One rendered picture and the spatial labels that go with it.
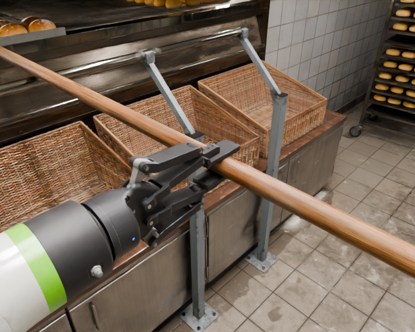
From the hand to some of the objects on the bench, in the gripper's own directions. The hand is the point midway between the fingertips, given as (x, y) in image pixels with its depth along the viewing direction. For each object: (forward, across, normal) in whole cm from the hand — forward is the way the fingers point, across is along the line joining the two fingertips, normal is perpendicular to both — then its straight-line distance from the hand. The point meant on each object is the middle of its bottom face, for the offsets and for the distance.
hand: (217, 163), depth 51 cm
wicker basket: (+58, +62, -74) cm, 113 cm away
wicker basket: (-1, +62, -75) cm, 97 cm away
